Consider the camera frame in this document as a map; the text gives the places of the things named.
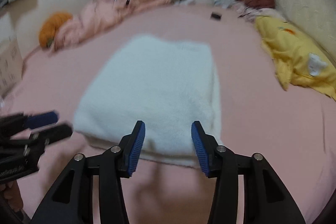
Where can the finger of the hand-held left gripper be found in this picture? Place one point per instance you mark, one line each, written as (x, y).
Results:
(57, 132)
(42, 119)

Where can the yellow cartoon pillow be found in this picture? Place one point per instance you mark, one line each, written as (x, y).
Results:
(288, 56)

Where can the orange pumpkin plush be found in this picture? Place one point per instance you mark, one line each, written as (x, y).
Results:
(52, 27)

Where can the small black box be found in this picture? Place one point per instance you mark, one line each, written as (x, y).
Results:
(216, 16)

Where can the person's left hand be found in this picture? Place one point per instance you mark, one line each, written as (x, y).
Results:
(13, 195)

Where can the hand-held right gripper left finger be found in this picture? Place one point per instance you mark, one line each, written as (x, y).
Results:
(136, 148)

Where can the pink floral cloth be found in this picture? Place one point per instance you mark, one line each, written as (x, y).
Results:
(262, 12)

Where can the pink duvet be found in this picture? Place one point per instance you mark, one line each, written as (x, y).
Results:
(105, 11)

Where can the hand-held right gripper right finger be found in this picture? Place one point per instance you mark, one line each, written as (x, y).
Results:
(200, 148)

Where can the white padded headboard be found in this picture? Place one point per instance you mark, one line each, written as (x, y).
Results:
(302, 8)

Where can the white fleece sweater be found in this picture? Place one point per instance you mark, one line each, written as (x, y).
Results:
(157, 82)

